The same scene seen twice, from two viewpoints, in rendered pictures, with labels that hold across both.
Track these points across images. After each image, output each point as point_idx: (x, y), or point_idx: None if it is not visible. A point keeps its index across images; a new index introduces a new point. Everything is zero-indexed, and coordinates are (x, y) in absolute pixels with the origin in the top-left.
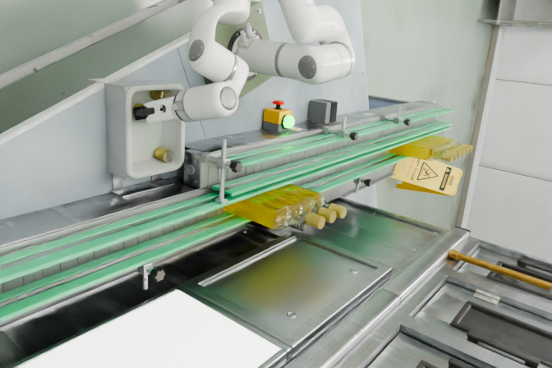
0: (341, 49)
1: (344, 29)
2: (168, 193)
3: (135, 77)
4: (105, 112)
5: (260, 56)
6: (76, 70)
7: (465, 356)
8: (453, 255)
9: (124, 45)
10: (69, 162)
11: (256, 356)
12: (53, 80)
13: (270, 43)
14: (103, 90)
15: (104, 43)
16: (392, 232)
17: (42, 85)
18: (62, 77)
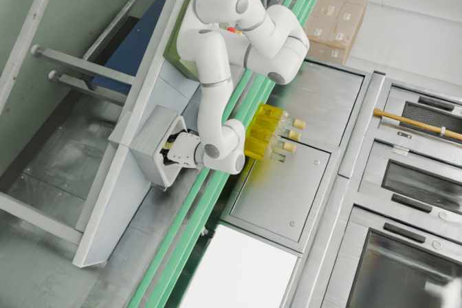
0: (299, 49)
1: (298, 26)
2: (190, 170)
3: (142, 123)
4: (135, 159)
5: (228, 58)
6: (21, 22)
7: (392, 217)
8: (376, 113)
9: None
10: (128, 199)
11: (287, 267)
12: (11, 45)
13: (235, 47)
14: (129, 151)
15: None
16: (329, 89)
17: (5, 56)
18: (15, 37)
